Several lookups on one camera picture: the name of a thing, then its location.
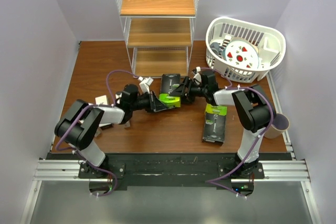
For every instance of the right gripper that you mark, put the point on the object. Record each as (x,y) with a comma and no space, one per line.
(180,91)

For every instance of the pink ceramic mug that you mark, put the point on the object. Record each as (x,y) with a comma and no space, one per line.
(279,125)

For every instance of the watermelon pattern plate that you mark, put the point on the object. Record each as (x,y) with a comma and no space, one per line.
(241,53)

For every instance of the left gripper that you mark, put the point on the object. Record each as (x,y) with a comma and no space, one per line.
(153,99)

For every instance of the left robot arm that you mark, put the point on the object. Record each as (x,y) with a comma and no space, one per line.
(79,124)

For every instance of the grey item in basket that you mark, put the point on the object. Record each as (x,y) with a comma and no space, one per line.
(216,48)

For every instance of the silver box with H logo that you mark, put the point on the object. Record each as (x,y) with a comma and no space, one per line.
(103,99)

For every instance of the white wire wooden shelf rack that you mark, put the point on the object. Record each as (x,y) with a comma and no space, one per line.
(158,35)

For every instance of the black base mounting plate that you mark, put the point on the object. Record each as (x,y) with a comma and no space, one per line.
(121,171)

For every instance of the small silver box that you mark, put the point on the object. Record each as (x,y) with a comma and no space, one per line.
(97,133)

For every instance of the aluminium frame rail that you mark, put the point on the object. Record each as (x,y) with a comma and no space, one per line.
(284,196)

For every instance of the narrow silver razor box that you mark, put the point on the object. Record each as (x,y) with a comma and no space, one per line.
(127,125)

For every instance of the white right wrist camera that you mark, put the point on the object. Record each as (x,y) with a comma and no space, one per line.
(197,75)

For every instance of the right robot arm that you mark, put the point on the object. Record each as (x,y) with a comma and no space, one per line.
(254,110)

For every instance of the white plastic dish basket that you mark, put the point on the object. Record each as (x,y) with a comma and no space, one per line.
(270,43)

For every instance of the black green razor box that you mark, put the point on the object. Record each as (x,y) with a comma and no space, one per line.
(214,124)
(170,82)

